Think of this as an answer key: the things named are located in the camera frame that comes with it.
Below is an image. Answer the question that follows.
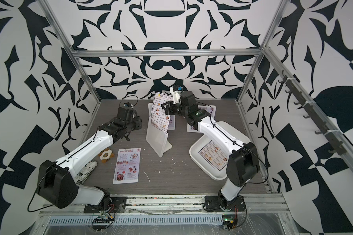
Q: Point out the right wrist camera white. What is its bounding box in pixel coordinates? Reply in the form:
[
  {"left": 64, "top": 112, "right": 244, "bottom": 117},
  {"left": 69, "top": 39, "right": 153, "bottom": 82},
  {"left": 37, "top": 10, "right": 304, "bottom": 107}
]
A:
[{"left": 169, "top": 85, "right": 183, "bottom": 104}]

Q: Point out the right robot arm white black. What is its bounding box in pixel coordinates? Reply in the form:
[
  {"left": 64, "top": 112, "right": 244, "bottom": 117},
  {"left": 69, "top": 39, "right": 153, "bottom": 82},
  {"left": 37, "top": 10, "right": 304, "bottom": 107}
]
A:
[{"left": 161, "top": 88, "right": 260, "bottom": 202}]

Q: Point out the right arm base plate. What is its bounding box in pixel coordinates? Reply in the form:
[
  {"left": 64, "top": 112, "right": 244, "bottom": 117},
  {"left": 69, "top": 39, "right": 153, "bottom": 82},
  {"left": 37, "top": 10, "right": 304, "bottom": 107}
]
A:
[{"left": 203, "top": 195, "right": 246, "bottom": 212}]

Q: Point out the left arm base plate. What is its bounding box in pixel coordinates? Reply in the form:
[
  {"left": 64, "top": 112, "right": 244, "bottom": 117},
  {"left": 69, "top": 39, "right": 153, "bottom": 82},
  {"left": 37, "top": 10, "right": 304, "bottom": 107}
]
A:
[{"left": 83, "top": 196, "right": 127, "bottom": 213}]

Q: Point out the dim sum menu sheet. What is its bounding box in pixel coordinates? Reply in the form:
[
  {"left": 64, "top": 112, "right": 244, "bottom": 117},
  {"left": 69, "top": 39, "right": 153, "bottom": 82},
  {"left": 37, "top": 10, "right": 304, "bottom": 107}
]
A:
[{"left": 151, "top": 92, "right": 173, "bottom": 133}]

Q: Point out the brown white plush toy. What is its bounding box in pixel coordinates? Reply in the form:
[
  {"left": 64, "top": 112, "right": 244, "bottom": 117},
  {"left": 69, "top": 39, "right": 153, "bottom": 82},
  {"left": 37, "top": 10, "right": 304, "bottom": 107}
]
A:
[{"left": 98, "top": 148, "right": 115, "bottom": 163}]

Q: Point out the wall hook rail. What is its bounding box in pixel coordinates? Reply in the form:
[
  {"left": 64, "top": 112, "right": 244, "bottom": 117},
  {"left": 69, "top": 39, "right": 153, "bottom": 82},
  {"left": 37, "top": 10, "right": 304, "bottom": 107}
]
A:
[{"left": 279, "top": 71, "right": 348, "bottom": 155}]

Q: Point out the circuit board with wires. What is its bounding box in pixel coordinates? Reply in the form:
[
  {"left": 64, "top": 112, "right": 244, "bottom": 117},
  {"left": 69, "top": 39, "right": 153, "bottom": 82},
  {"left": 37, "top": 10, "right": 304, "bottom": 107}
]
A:
[
  {"left": 222, "top": 211, "right": 238, "bottom": 231},
  {"left": 90, "top": 204, "right": 116, "bottom": 231}
]

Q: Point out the left circuit board with wires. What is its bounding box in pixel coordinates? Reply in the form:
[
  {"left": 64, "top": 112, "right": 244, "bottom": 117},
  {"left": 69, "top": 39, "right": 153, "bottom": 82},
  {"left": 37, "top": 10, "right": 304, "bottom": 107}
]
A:
[{"left": 90, "top": 204, "right": 116, "bottom": 231}]

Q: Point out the pink special menu sheet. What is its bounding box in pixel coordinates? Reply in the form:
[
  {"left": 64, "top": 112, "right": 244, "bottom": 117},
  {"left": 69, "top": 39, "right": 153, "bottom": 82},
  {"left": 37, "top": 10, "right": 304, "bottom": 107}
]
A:
[{"left": 113, "top": 148, "right": 141, "bottom": 185}]

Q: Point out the white plastic tray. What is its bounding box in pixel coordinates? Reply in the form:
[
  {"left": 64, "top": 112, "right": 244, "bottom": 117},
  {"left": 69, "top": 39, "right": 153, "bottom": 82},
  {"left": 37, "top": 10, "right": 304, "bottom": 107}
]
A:
[{"left": 189, "top": 121, "right": 252, "bottom": 181}]

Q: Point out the dim sum menu in tray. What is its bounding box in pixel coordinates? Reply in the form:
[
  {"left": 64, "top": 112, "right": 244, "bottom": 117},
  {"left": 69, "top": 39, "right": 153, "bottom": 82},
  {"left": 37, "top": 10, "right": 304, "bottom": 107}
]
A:
[{"left": 198, "top": 141, "right": 228, "bottom": 171}]

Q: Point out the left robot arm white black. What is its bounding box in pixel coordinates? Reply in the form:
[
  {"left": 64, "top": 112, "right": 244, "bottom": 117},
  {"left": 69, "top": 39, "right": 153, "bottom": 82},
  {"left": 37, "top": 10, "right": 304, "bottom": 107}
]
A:
[{"left": 35, "top": 105, "right": 142, "bottom": 211}]

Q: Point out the right circuit board with wires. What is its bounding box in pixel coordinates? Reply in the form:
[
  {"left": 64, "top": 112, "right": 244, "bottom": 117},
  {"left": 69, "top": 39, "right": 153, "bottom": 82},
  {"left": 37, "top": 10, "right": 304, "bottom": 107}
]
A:
[{"left": 222, "top": 211, "right": 238, "bottom": 231}]

